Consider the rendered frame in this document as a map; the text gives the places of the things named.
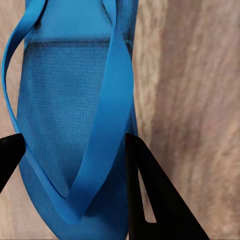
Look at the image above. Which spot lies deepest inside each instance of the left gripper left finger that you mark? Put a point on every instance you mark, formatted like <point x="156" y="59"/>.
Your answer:
<point x="12" y="150"/>

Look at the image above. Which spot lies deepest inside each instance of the sandal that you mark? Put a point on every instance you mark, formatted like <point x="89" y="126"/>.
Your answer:
<point x="75" y="106"/>

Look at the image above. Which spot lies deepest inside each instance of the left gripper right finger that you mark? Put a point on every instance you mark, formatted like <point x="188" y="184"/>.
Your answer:
<point x="174" y="220"/>

